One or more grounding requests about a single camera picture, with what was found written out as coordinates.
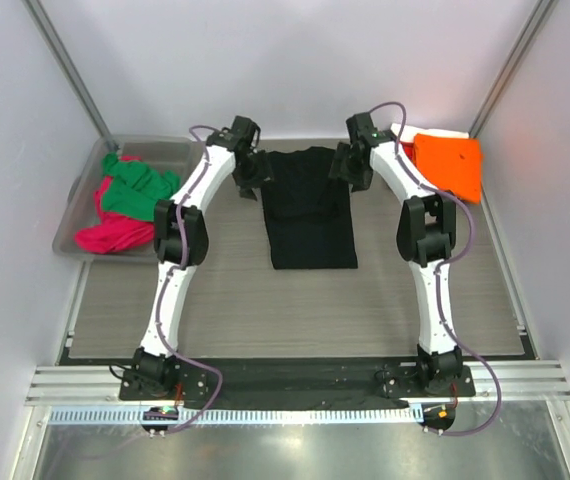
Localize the green t-shirt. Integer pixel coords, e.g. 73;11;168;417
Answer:
100;153;182;222

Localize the clear plastic bin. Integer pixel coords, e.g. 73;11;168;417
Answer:
52;135;200;263

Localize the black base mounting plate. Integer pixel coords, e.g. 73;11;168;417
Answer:
115;352;476;409

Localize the aluminium extrusion rail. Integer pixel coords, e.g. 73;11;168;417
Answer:
26;360;570;411

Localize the aluminium frame post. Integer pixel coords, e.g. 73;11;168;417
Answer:
469;0;558;138
22;0;118;151

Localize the slotted white cable duct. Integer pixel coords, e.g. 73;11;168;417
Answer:
49;404;423;426

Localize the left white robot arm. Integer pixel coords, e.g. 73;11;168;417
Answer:
115;116;273;400

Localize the right aluminium frame post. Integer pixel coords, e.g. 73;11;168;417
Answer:
469;0;558;138

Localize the orange folded t-shirt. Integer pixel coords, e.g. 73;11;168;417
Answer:
413;134;483;204

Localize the red white folded t-shirt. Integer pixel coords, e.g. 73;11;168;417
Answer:
391;123;470;158

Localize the left aluminium frame post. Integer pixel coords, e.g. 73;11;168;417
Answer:
22;0;118;151

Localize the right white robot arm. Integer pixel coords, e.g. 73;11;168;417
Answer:
330;112;463;396

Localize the black t-shirt blue logo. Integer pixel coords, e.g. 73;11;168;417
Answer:
261;146;358;270

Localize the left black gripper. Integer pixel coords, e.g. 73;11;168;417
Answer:
232;149;275;200

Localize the pink t-shirt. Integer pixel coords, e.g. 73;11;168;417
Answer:
74;154;154;254

